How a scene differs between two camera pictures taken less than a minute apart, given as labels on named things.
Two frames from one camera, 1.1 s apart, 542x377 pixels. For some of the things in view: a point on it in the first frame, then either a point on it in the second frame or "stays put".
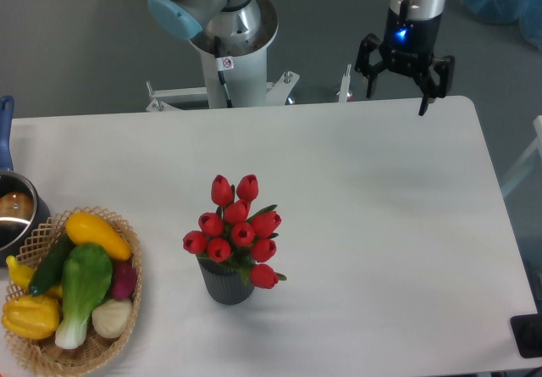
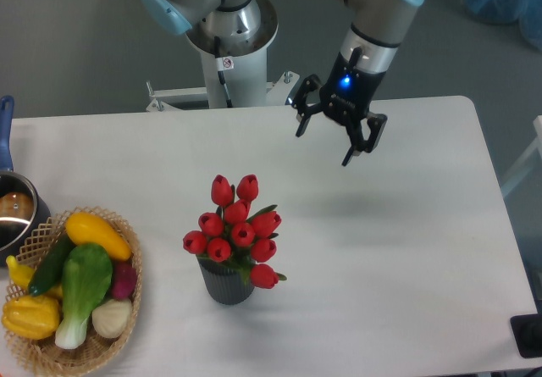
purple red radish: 124,279 stays put
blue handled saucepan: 24,210 stays put
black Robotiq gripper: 408,47 -> 345,98
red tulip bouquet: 235,235 stays put
